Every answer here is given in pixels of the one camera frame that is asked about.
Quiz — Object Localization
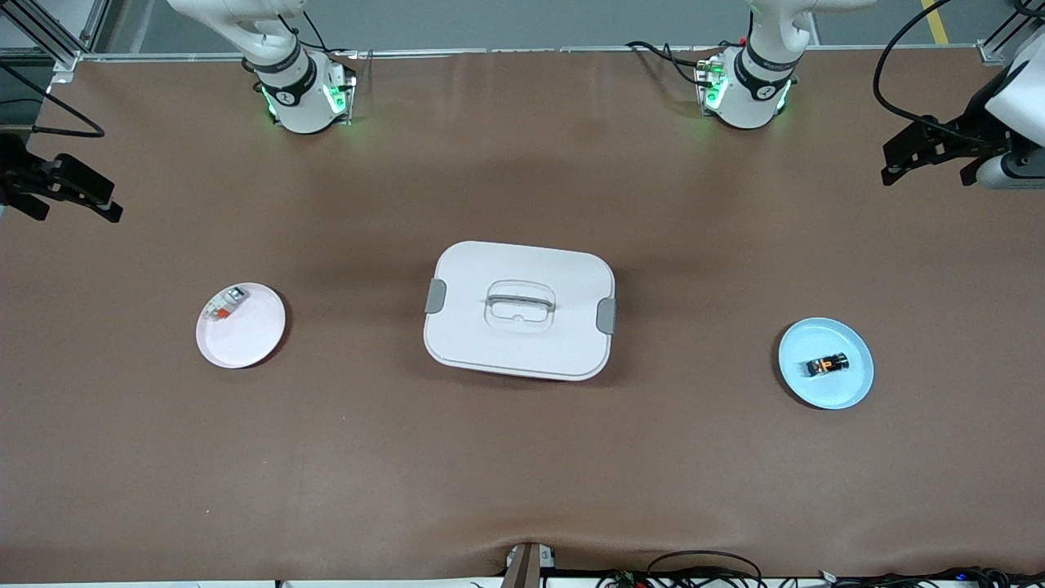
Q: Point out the black right arm base cable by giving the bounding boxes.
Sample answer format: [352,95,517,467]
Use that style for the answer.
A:
[278,8,360,82]

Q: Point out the black arm base cable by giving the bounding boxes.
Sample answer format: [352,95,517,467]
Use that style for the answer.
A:
[278,8,360,82]
[625,39,719,87]

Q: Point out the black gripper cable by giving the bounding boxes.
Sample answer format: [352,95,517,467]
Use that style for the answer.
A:
[872,0,1017,152]
[0,64,105,140]

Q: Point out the light blue round plate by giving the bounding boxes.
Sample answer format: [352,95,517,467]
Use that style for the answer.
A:
[777,317,875,410]

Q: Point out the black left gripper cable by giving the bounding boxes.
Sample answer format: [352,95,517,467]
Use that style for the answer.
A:
[872,0,1017,152]

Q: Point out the aluminium corner frame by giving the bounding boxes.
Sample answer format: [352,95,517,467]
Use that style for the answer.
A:
[976,0,1045,66]
[0,0,111,78]

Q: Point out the brown table mat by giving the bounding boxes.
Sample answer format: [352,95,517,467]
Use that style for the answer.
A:
[0,47,1045,585]

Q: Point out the white switch with orange part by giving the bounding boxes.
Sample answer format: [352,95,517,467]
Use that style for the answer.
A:
[206,287,247,322]

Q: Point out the pale pink round plate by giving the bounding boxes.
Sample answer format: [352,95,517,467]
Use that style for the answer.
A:
[196,283,287,369]

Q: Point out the white lidded box grey latches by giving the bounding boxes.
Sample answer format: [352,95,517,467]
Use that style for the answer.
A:
[423,240,617,382]

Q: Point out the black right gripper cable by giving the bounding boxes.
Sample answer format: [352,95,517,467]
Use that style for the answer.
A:
[0,64,105,140]

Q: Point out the black looped cable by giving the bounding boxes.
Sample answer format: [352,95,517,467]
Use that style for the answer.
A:
[645,550,764,588]

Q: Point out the table edge clamp bracket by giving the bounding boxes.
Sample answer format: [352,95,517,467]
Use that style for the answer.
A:
[502,541,558,588]

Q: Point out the black left arm base cable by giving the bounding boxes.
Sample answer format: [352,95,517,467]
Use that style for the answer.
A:
[625,39,719,87]

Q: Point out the black cable bundle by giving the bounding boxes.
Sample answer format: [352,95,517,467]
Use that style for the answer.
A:
[825,568,1045,588]

